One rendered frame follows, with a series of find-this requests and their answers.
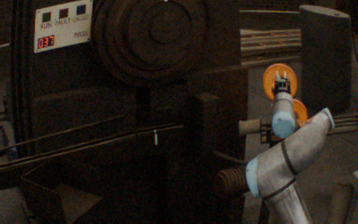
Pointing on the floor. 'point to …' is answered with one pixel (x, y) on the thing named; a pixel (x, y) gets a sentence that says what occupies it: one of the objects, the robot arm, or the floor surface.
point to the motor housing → (230, 194)
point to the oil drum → (325, 58)
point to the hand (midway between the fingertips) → (280, 78)
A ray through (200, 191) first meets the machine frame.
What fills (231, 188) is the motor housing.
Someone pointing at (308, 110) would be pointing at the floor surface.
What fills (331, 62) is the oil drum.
